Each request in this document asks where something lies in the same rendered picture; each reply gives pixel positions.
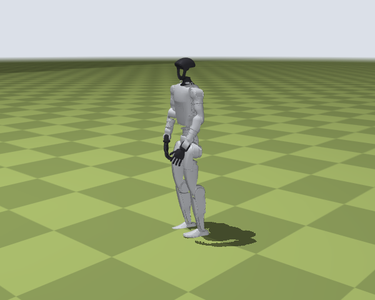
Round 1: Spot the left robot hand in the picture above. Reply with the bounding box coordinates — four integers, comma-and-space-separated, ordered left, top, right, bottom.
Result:
169, 141, 190, 166

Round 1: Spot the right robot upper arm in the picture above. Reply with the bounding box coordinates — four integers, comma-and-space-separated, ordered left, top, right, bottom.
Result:
168, 85, 176, 118

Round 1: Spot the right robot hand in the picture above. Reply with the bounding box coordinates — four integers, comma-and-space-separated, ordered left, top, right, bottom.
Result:
163, 134, 172, 160

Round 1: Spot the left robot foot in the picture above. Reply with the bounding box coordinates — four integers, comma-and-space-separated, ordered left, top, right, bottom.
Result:
183, 229, 209, 238

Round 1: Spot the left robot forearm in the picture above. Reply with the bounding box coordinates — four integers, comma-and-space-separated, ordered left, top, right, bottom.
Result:
182, 116, 202, 150

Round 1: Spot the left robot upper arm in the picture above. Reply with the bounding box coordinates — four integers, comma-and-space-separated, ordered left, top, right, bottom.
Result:
190, 87, 204, 124

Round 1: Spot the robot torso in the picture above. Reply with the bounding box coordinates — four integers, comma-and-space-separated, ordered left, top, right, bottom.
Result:
174, 80, 199, 145

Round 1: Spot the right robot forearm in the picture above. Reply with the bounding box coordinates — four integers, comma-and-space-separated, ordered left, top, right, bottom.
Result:
163, 111, 176, 140

